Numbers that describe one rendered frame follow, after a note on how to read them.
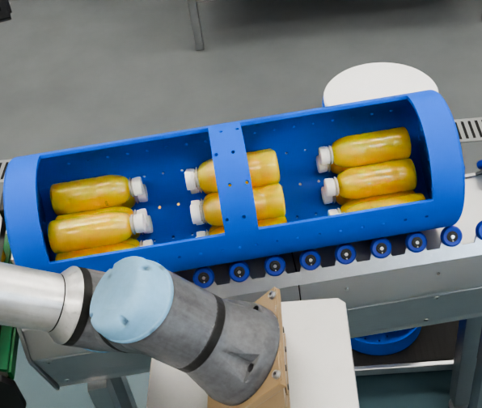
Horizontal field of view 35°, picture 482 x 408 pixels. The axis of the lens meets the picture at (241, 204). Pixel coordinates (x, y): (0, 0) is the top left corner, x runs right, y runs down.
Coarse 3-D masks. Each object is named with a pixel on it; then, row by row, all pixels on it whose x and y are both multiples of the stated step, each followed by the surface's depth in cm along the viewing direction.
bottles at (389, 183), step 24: (336, 168) 166; (360, 168) 160; (384, 168) 159; (408, 168) 158; (144, 192) 166; (192, 192) 167; (336, 192) 160; (360, 192) 159; (384, 192) 160; (408, 192) 162; (72, 216) 159; (144, 216) 159; (144, 240) 162
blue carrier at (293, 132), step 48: (432, 96) 152; (96, 144) 155; (144, 144) 162; (192, 144) 165; (240, 144) 147; (288, 144) 169; (432, 144) 145; (48, 192) 170; (240, 192) 144; (288, 192) 172; (432, 192) 147; (48, 240) 170; (192, 240) 147; (240, 240) 148; (288, 240) 150; (336, 240) 153
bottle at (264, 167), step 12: (252, 156) 153; (264, 156) 152; (276, 156) 152; (204, 168) 152; (252, 168) 151; (264, 168) 151; (276, 168) 152; (204, 180) 152; (252, 180) 152; (264, 180) 152; (276, 180) 153; (216, 192) 154
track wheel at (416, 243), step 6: (408, 234) 160; (414, 234) 159; (420, 234) 160; (408, 240) 160; (414, 240) 160; (420, 240) 160; (426, 240) 160; (408, 246) 160; (414, 246) 160; (420, 246) 160; (414, 252) 160
